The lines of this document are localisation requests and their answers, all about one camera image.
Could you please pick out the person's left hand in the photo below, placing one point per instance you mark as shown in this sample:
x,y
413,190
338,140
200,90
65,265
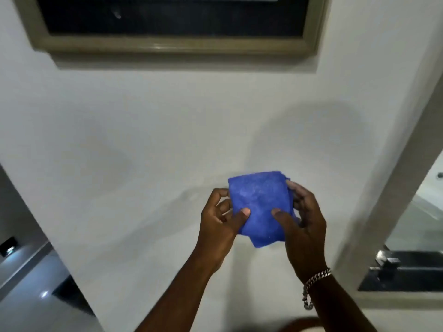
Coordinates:
x,y
215,238

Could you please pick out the person's right hand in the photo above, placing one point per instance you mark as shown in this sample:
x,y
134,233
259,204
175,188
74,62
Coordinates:
x,y
306,238

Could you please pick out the person's left thumb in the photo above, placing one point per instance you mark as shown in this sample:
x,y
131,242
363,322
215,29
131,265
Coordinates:
x,y
241,218

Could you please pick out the person's right thumb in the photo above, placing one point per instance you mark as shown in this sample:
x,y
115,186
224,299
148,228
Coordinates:
x,y
282,218

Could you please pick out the person's left middle finger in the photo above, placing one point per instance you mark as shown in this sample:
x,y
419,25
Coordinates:
x,y
224,207

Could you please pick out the blue microfiber cloth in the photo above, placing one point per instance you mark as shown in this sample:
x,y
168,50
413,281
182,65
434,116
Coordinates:
x,y
261,207

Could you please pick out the person's left forearm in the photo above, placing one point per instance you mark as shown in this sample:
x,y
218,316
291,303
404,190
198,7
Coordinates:
x,y
176,297

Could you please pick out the person's right forearm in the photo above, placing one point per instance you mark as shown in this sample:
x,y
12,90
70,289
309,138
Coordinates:
x,y
337,304

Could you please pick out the beige framed mirror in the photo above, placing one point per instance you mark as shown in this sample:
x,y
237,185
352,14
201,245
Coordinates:
x,y
398,203

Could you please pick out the gold framed wall picture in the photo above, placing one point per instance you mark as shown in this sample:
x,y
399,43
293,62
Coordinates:
x,y
173,24

